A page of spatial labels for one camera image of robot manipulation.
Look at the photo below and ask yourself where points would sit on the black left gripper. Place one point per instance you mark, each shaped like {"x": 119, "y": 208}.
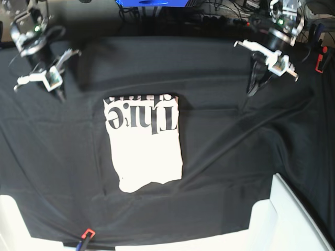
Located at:
{"x": 277, "y": 34}

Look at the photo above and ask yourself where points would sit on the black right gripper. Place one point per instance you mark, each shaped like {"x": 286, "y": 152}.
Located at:
{"x": 37, "y": 60}

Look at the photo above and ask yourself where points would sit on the pink T-shirt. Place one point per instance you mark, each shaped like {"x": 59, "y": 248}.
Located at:
{"x": 144, "y": 139}

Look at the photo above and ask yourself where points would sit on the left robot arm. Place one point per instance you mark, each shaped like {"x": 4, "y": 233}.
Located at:
{"x": 288, "y": 8}

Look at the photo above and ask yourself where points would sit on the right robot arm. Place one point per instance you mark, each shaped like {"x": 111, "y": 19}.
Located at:
{"x": 30, "y": 33}

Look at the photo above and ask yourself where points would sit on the orange black clamp right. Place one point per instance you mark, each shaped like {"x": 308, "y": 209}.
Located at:
{"x": 319, "y": 66}

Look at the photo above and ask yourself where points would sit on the blue box with hole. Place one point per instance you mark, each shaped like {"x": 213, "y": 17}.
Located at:
{"x": 152, "y": 3}

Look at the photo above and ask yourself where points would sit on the black table cloth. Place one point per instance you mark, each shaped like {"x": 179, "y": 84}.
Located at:
{"x": 56, "y": 159}

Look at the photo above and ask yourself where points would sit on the white bin right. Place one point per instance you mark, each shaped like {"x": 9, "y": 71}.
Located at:
{"x": 281, "y": 222}

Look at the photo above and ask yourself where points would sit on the white bin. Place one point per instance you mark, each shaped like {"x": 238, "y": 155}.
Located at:
{"x": 281, "y": 222}
{"x": 14, "y": 233}

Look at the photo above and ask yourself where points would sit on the orange blue clamp bottom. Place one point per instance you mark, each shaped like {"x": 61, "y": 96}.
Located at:
{"x": 85, "y": 239}

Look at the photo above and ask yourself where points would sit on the white bin left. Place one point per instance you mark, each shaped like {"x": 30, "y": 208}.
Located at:
{"x": 14, "y": 233}

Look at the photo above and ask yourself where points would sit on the blue clamp handle right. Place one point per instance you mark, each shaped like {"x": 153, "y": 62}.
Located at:
{"x": 315, "y": 32}

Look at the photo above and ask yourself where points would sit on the black power strip with cables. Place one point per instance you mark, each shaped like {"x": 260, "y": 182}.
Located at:
{"x": 199, "y": 19}

